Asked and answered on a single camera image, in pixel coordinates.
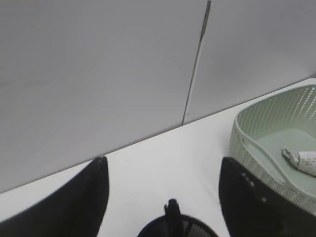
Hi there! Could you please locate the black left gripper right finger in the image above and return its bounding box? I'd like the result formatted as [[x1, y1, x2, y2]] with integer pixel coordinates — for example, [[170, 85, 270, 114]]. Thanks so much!
[[219, 157, 316, 237]]

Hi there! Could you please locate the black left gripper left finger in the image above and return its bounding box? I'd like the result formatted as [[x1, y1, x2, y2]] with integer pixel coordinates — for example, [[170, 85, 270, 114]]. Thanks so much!
[[0, 157, 109, 237]]

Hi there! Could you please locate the waste paper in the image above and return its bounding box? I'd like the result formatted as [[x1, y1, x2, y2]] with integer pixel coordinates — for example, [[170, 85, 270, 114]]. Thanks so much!
[[282, 148, 316, 177]]

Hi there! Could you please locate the black marker pen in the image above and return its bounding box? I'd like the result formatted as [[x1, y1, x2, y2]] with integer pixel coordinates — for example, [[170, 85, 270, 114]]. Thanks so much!
[[164, 198, 184, 237]]

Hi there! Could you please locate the black mesh pen holder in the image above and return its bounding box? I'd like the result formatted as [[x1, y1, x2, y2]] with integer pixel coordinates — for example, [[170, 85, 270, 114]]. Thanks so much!
[[138, 215, 218, 237]]

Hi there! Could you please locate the light green plastic basket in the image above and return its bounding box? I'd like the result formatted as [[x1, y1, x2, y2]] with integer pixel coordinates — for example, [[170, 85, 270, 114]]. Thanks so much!
[[229, 84, 316, 215]]

